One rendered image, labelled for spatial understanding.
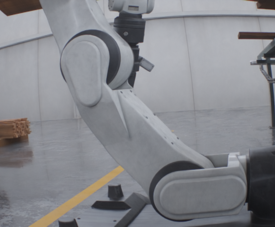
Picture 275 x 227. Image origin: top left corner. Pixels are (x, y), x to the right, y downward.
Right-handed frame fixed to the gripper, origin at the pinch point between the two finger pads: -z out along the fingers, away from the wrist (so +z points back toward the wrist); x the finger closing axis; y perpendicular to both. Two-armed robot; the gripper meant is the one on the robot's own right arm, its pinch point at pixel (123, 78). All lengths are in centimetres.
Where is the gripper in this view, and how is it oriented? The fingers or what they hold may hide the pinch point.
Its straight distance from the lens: 112.3
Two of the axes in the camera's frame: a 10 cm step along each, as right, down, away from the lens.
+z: 1.0, -9.5, -2.9
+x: -3.2, -3.1, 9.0
